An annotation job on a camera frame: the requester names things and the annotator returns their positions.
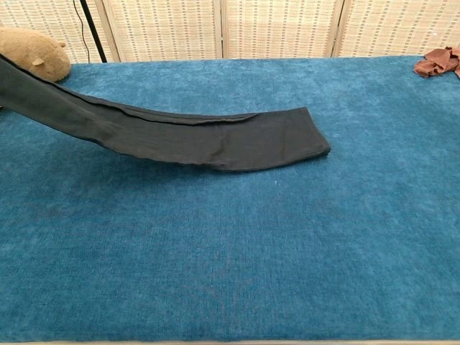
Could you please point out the black trousers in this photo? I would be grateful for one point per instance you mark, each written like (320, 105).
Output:
(179, 133)

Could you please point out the blue table cloth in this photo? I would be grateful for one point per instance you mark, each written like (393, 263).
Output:
(230, 251)

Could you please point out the bamboo folding screen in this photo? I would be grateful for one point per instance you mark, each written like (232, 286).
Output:
(280, 28)

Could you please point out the black tripod stand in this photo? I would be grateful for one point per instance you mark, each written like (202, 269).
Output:
(94, 36)

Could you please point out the brown capybara plush toy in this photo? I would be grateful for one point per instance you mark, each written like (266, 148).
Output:
(46, 54)

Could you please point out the rust brown crumpled cloth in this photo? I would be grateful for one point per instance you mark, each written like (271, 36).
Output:
(436, 63)

